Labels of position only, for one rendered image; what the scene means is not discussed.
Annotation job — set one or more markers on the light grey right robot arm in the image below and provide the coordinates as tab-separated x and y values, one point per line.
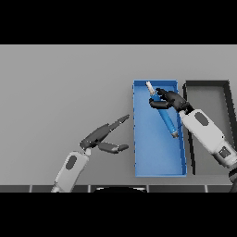
208	134

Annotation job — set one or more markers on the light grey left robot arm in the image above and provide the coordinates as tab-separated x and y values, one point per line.
71	168

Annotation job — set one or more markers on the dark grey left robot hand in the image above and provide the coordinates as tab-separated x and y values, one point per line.
98	133

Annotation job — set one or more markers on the blue bin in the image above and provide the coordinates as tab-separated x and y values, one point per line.
157	145

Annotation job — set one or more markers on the dark grey bin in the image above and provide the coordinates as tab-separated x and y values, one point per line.
213	123

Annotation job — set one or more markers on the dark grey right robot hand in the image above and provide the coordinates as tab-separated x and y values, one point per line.
174	100

